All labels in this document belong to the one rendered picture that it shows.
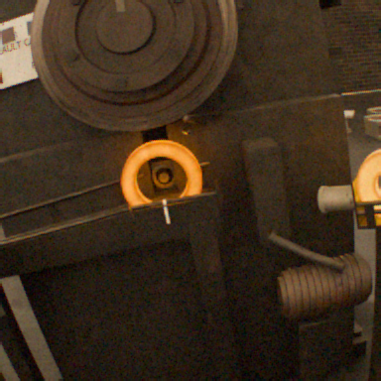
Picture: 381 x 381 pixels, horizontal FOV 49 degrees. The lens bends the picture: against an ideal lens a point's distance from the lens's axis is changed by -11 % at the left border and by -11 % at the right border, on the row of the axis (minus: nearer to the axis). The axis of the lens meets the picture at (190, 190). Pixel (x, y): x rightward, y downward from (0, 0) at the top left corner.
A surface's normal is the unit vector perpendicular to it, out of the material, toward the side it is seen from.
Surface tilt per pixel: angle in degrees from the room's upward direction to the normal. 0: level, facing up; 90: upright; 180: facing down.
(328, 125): 90
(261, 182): 90
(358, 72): 90
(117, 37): 90
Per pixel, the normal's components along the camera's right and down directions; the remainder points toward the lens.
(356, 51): 0.01, 0.29
